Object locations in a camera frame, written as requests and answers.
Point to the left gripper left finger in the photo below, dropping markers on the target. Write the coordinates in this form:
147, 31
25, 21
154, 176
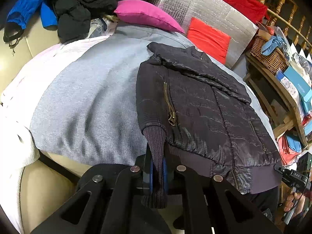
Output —
107, 200

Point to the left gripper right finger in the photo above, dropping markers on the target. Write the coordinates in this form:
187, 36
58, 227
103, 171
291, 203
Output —
204, 202

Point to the dark quilted bomber jacket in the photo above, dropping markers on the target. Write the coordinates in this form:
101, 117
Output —
191, 108

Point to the person's hand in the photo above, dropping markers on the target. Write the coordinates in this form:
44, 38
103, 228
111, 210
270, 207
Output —
293, 198

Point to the cream leather sofa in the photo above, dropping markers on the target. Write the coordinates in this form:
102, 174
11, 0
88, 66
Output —
29, 194

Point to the wooden side table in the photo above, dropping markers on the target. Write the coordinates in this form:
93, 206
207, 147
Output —
275, 100

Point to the light blue cardboard box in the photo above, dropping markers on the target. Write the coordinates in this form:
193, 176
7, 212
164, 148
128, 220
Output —
303, 88

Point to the white patterned box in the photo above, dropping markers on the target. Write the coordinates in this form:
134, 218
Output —
292, 90

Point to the wicker basket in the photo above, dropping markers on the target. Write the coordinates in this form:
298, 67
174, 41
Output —
274, 61

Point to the light blue cloth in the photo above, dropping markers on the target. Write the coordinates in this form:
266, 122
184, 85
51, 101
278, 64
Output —
274, 42

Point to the red-orange pillow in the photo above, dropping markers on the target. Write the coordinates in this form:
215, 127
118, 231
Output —
210, 40

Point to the wooden stair railing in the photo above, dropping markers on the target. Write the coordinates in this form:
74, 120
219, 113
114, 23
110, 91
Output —
294, 20

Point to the clear plastic bag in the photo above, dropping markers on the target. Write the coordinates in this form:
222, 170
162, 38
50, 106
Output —
101, 27

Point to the magenta pillow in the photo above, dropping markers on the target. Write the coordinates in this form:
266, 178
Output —
144, 13

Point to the black puffer coat pile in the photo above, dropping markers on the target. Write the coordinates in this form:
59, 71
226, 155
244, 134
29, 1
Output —
74, 16

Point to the blue jacket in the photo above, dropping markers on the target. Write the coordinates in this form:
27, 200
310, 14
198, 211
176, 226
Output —
19, 16

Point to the silver foil insulation mat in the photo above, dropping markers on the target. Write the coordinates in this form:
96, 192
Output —
218, 14

